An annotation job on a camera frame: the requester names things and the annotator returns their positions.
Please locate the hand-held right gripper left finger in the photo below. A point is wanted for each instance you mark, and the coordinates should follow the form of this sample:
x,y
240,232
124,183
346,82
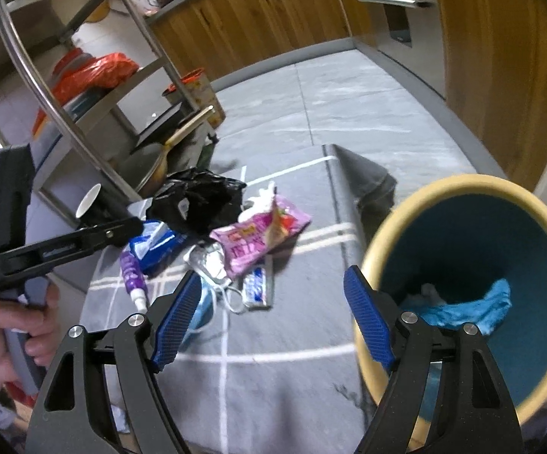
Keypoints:
x,y
178,317

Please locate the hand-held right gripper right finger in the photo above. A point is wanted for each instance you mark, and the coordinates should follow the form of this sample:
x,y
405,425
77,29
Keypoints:
x,y
368,317

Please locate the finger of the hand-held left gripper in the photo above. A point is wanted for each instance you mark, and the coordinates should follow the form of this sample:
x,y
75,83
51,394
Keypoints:
x,y
112,234

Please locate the blue face mask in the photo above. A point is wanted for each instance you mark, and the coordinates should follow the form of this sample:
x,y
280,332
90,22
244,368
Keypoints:
x,y
205,310

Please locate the blue wipes packet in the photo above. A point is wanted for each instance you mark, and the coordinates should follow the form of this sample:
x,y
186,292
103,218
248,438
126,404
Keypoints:
x,y
155,246

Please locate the purple bottle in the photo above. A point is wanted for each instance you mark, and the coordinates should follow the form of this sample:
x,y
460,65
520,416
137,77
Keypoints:
x,y
131,274

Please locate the silver foil packet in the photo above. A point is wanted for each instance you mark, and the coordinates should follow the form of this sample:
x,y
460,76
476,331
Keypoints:
x,y
209,262

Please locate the small blue white sachet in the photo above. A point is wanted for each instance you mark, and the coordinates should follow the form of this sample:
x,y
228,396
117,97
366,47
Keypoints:
x,y
256,288

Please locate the black plastic bag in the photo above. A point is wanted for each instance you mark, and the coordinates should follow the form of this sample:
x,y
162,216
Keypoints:
x,y
193,203

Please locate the blue disposable glove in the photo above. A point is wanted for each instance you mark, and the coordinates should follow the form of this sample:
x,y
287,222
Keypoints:
x,y
472,310

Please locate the pink snack wrapper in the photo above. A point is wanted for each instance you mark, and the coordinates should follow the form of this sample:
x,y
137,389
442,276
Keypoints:
x,y
254,241

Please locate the teal bin with yellow rim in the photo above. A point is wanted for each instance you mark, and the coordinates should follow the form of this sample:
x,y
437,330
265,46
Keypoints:
x,y
467,246

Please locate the small white tissue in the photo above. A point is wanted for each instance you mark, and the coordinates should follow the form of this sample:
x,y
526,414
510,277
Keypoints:
x,y
259,203

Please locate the black mug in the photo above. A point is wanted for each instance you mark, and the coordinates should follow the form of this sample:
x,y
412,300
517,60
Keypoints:
x,y
88,201

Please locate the dark grey cloth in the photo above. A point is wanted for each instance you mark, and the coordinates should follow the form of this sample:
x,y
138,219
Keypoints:
x,y
368,184

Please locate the orange plastic bag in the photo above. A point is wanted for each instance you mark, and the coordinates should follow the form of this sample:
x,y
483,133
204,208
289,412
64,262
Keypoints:
x,y
98,73

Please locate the small red-lidded can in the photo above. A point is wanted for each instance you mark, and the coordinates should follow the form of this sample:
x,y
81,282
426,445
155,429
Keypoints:
x,y
171,92

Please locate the orange-lidded bucket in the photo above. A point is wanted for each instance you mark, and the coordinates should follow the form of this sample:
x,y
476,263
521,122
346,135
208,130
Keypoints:
x,y
202,94

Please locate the yellow bowl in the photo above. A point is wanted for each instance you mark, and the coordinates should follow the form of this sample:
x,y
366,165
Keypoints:
x,y
98,10

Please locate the wooden kitchen cabinets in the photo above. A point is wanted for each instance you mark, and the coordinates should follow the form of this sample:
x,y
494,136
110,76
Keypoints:
x,y
264,23

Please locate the stainless steel oven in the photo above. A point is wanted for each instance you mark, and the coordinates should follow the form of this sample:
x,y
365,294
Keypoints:
x,y
396,19

